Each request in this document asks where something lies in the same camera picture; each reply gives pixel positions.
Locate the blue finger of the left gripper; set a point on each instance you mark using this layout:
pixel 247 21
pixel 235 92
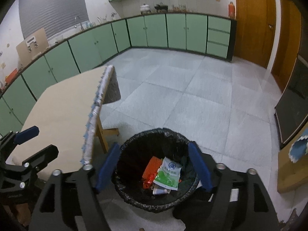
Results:
pixel 26 135
pixel 41 159

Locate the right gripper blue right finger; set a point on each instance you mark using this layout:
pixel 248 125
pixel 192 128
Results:
pixel 200 166

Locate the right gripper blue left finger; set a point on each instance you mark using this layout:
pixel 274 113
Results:
pixel 106 168

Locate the green white salt bag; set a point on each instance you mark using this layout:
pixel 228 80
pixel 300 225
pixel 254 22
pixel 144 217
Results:
pixel 168 175

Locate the white plastic bag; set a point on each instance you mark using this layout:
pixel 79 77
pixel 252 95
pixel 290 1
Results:
pixel 157 190

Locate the black trash bin with bag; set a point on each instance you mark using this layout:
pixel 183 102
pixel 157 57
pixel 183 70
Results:
pixel 136 153

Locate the green base kitchen cabinets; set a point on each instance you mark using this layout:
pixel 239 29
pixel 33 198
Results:
pixel 196 33

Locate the wooden table with beige cloth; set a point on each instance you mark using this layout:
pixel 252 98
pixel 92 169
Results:
pixel 68 116

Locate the orange plastic basin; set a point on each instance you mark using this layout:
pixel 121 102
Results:
pixel 11 76

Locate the cardboard box water dispenser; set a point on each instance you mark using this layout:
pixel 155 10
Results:
pixel 32 46

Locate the blue scalloped cloth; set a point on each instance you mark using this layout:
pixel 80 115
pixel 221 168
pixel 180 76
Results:
pixel 299 148

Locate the black glass cabinet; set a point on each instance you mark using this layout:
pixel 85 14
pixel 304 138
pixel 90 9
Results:
pixel 291 110

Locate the chrome sink faucet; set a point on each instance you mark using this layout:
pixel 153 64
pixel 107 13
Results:
pixel 78 23

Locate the grey window roller blind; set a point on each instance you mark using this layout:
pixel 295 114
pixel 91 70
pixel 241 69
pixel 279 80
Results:
pixel 52 15

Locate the wooden door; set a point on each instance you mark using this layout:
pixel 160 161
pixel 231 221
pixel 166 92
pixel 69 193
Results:
pixel 256 21
pixel 289 43

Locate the black wok on stove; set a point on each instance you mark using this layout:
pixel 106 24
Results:
pixel 161 8

